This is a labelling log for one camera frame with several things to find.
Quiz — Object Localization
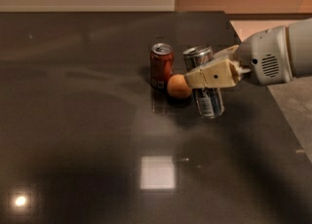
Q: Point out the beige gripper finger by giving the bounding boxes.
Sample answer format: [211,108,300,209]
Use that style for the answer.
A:
[184,59,252,89]
[214,45,239,60]

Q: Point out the silver blue redbull can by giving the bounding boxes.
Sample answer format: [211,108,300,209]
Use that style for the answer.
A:
[182,45,225,120]

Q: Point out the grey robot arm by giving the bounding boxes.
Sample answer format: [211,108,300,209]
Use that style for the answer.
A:
[185,19,312,89]

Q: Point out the red soda can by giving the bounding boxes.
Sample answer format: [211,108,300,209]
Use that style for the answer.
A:
[150,43,174,90]

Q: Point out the orange ball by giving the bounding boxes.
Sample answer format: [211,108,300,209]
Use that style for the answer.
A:
[167,74,192,99]

